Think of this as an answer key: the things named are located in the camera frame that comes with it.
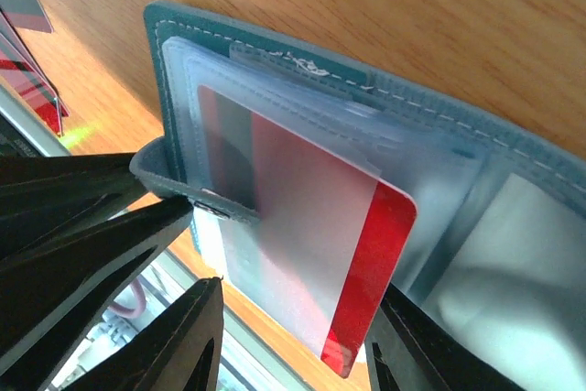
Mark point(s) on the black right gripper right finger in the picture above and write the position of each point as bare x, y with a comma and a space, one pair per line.
407, 350

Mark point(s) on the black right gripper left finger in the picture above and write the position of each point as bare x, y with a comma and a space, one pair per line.
179, 350

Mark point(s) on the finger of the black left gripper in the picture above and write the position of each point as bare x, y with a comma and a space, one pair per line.
52, 296
45, 198

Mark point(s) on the red card black stripe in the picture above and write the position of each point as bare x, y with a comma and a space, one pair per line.
328, 234

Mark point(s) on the teal leather card holder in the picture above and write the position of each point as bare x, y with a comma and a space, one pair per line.
496, 255

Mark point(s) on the red card left lower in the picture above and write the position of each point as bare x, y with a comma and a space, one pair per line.
22, 73

